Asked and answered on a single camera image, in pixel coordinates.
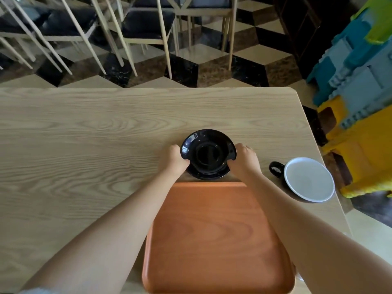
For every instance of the person's left hand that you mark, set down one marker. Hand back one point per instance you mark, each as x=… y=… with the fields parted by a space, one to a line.
x=171 y=163

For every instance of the person's right hand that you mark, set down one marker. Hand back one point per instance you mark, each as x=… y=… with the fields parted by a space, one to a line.
x=246 y=163

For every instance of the person's right thumb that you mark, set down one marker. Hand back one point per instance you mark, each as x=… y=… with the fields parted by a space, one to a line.
x=232 y=163

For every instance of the person's left thumb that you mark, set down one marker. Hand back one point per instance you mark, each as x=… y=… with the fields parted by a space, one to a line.
x=185 y=162

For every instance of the black saucer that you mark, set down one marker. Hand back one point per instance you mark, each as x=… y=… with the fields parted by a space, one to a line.
x=208 y=151
x=208 y=176

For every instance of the person's left forearm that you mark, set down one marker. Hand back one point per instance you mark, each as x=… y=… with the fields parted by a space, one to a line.
x=107 y=235

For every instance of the person's right forearm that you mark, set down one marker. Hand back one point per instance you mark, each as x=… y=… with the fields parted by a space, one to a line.
x=306 y=238

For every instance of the black cup with white inside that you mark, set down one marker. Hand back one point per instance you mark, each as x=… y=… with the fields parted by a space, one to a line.
x=309 y=179

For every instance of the orange wooden tray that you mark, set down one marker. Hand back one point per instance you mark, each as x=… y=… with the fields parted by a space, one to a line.
x=214 y=241

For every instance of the yellow plastic stool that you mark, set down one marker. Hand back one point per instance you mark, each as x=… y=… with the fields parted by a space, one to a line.
x=364 y=150

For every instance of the wooden chair with black seat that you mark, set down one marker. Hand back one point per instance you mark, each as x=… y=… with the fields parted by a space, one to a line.
x=199 y=6
x=147 y=25
x=64 y=21

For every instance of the dark wooden cabinet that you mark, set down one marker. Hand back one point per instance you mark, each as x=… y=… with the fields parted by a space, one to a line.
x=306 y=30

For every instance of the green plastic stool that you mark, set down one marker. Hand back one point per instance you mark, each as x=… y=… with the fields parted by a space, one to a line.
x=379 y=18

